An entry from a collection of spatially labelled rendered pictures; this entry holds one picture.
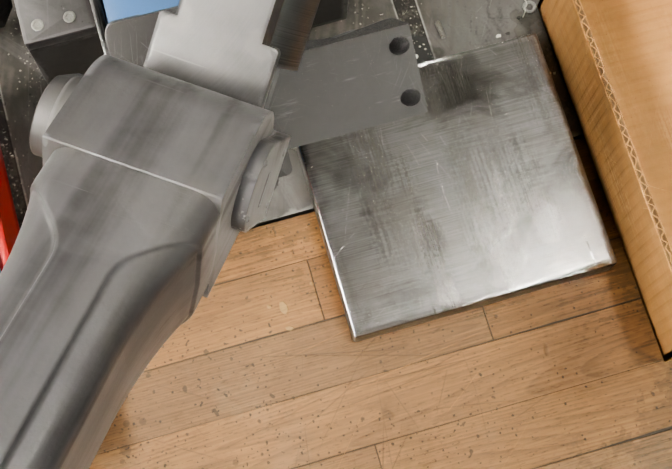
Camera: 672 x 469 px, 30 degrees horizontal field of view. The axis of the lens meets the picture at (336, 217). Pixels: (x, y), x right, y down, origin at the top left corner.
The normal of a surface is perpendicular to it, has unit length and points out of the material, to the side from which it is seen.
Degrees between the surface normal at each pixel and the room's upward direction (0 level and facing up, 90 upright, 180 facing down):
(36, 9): 0
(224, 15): 24
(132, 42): 30
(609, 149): 90
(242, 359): 0
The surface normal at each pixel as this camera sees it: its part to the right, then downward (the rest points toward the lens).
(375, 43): 0.17, 0.23
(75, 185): 0.17, -0.64
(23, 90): 0.02, -0.26
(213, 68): -0.12, 0.14
